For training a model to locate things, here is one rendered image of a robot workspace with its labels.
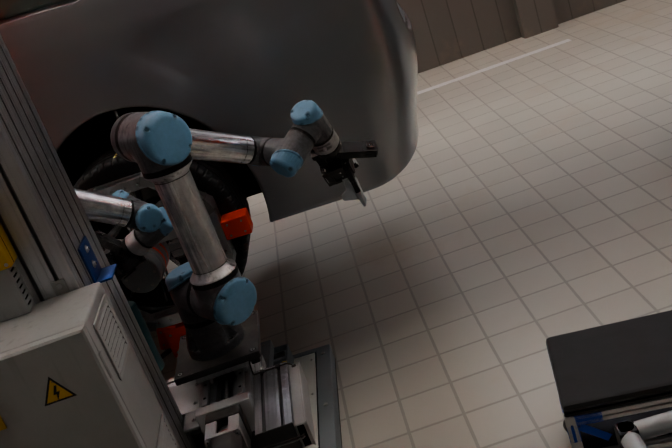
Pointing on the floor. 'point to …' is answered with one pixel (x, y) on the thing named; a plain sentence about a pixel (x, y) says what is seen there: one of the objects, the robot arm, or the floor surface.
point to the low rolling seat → (613, 378)
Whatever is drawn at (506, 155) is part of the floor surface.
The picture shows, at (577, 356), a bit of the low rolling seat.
